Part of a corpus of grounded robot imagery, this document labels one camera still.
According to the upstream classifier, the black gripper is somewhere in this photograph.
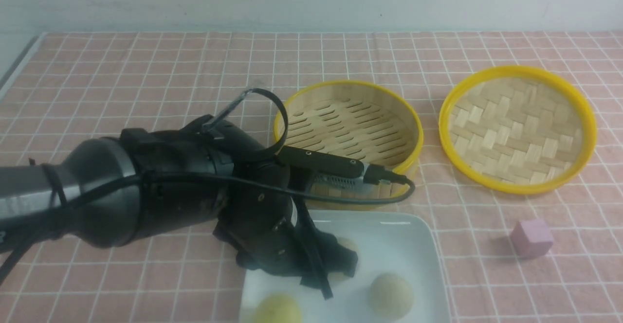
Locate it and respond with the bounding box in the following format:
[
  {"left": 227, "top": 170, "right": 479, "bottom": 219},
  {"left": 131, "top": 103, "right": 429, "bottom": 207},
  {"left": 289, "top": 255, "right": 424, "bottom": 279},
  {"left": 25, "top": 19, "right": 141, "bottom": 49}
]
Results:
[{"left": 119, "top": 123, "right": 336, "bottom": 300}]

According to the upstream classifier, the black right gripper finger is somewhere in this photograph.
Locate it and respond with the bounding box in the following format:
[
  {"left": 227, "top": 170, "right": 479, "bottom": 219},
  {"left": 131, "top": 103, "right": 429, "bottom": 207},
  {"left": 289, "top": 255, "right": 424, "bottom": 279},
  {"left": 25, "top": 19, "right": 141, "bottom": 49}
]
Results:
[{"left": 312, "top": 231, "right": 360, "bottom": 281}]

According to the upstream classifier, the pale steamed bun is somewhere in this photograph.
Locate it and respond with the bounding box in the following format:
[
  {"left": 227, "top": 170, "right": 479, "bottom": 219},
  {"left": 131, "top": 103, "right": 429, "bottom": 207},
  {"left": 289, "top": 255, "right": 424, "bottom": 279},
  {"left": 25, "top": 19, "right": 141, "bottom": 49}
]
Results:
[
  {"left": 328, "top": 237, "right": 360, "bottom": 287},
  {"left": 368, "top": 272, "right": 415, "bottom": 321}
]

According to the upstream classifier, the yellow steamed bun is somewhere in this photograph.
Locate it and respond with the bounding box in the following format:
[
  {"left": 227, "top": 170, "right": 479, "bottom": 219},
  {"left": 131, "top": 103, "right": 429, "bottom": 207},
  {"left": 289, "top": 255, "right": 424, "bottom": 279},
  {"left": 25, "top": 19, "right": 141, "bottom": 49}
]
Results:
[{"left": 253, "top": 293, "right": 303, "bottom": 323}]

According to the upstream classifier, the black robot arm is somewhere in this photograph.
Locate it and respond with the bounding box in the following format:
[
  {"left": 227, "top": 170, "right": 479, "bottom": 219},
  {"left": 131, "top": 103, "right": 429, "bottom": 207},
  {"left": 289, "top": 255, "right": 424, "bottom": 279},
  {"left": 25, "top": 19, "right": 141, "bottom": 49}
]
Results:
[{"left": 1, "top": 121, "right": 359, "bottom": 299}]

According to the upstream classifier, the white square plate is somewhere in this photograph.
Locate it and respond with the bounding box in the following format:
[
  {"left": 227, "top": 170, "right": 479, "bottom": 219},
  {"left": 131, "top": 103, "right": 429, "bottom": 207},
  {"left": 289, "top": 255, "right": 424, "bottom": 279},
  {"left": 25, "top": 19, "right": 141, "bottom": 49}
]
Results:
[{"left": 239, "top": 210, "right": 452, "bottom": 323}]

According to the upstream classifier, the yellow rimmed bamboo steamer basket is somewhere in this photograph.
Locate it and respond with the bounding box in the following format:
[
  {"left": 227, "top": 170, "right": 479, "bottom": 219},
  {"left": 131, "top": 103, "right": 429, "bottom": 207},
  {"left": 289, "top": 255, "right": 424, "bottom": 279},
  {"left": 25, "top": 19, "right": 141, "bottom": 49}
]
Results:
[{"left": 272, "top": 81, "right": 423, "bottom": 180}]

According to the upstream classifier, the pink cube block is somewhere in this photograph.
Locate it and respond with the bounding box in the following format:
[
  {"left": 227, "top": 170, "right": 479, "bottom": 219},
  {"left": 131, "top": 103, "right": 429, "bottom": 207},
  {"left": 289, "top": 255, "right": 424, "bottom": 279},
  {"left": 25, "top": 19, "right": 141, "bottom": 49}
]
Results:
[{"left": 509, "top": 218, "right": 554, "bottom": 258}]

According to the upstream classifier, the yellow rimmed bamboo steamer lid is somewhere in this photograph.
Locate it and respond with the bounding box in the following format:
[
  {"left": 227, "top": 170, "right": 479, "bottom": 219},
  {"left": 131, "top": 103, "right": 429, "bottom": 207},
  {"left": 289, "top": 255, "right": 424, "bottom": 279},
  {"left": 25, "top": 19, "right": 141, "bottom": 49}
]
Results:
[{"left": 438, "top": 65, "right": 598, "bottom": 195}]

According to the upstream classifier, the black cable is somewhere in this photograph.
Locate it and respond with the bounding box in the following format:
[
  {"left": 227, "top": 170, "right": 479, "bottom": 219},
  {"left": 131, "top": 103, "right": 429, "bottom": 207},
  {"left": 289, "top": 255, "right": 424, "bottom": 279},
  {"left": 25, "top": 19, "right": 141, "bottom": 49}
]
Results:
[{"left": 0, "top": 87, "right": 417, "bottom": 285}]

